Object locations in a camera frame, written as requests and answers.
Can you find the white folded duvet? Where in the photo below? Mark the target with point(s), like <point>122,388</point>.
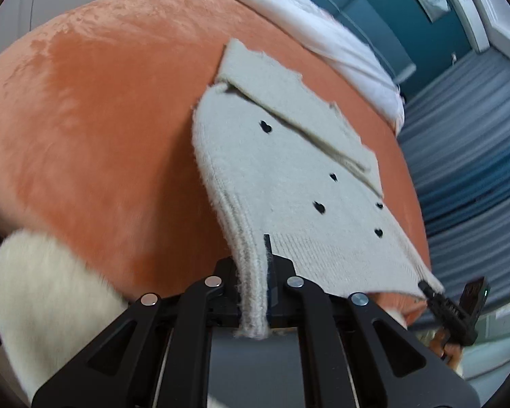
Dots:
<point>316,30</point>

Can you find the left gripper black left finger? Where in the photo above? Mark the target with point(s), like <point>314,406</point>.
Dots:
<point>155,354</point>

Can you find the blue upholstered headboard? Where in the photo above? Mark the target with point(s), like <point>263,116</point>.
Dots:
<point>363,20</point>

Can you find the orange plush bed blanket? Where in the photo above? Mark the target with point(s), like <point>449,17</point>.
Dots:
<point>96,110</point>

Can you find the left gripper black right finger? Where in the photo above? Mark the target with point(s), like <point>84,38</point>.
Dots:
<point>354,354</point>

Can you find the blue-grey striped curtain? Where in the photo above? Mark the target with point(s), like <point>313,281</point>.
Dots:
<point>456,141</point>

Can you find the person's right hand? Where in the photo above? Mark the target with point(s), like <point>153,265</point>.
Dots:
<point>451,354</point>

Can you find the cream knitted sweater black hearts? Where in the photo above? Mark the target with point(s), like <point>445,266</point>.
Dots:
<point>286,174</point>

